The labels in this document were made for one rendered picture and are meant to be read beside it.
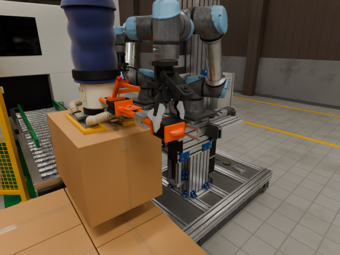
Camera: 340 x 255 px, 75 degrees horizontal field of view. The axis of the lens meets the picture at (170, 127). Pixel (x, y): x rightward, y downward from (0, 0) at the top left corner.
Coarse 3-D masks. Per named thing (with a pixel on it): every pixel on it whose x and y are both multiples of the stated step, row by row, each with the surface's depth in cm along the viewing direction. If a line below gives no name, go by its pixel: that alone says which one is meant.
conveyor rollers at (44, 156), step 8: (24, 112) 317; (32, 112) 316; (40, 112) 314; (48, 112) 313; (32, 120) 280; (40, 120) 284; (24, 128) 259; (32, 128) 257; (40, 128) 255; (48, 128) 258; (40, 136) 232; (48, 136) 235; (32, 144) 214; (40, 144) 216; (48, 144) 214; (32, 152) 198; (40, 152) 201; (48, 152) 198; (40, 160) 186; (48, 160) 184; (40, 168) 172; (48, 168) 174; (56, 168) 172; (48, 176) 167
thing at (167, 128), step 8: (168, 120) 69; (176, 120) 69; (152, 128) 70; (160, 128) 68; (168, 128) 64; (176, 128) 66; (184, 128) 68; (160, 136) 68; (168, 136) 65; (184, 136) 69
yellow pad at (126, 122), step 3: (117, 117) 116; (120, 117) 115; (123, 117) 115; (132, 117) 115; (117, 120) 114; (120, 120) 112; (123, 120) 111; (126, 120) 112; (129, 120) 112; (132, 120) 112; (120, 123) 111; (123, 123) 109; (126, 123) 110; (129, 123) 110; (132, 123) 111
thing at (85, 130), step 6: (66, 114) 121; (72, 114) 120; (72, 120) 112; (78, 120) 110; (84, 120) 106; (78, 126) 104; (84, 126) 102; (90, 126) 102; (96, 126) 103; (102, 126) 103; (84, 132) 98; (90, 132) 99; (96, 132) 101
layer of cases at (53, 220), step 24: (0, 216) 125; (24, 216) 125; (48, 216) 125; (72, 216) 125; (120, 216) 125; (144, 216) 125; (0, 240) 110; (24, 240) 110; (48, 240) 110; (72, 240) 110; (96, 240) 110; (120, 240) 110; (144, 240) 110; (168, 240) 110; (192, 240) 110
